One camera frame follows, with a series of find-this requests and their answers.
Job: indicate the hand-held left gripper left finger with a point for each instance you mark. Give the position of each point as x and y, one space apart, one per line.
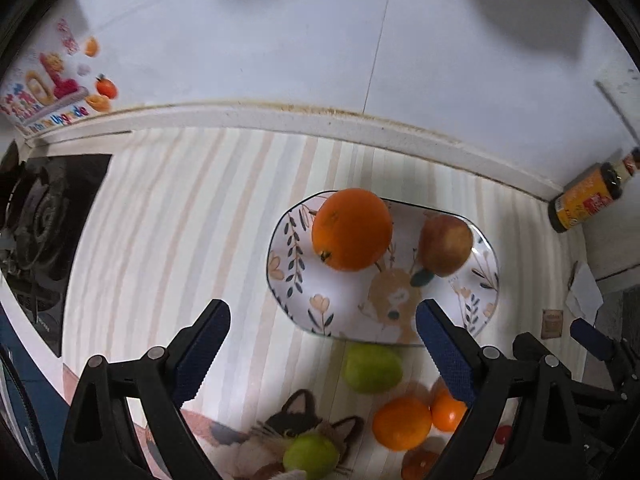
200 355

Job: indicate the black gas stove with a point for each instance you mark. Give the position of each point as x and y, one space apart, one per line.
45 220

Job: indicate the green lime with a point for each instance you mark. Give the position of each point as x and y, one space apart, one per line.
372 367
310 457

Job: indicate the striped cat print mat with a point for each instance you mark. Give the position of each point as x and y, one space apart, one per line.
175 235

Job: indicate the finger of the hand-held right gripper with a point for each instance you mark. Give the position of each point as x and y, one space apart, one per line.
525 342
590 336

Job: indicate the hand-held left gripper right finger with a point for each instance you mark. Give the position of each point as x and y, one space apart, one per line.
445 350

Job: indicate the red yellow apple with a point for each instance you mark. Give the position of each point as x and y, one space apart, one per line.
445 245

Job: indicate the large orange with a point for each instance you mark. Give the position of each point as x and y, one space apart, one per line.
352 230

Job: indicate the small brown card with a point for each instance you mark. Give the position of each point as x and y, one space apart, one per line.
552 323

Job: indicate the colourful wall sticker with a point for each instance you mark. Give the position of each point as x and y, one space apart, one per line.
50 85

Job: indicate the small tangerine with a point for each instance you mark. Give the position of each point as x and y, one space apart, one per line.
445 412
421 466

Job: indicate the red cherry tomato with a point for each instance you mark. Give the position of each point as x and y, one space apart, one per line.
502 434

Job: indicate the white folded paper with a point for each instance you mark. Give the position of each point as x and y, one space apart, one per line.
585 295

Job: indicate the floral oval plate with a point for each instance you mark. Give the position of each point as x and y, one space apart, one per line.
345 300

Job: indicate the medium orange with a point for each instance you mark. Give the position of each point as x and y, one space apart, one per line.
401 423

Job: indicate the yellow label sauce bottle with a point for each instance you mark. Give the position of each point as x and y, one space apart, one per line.
582 197

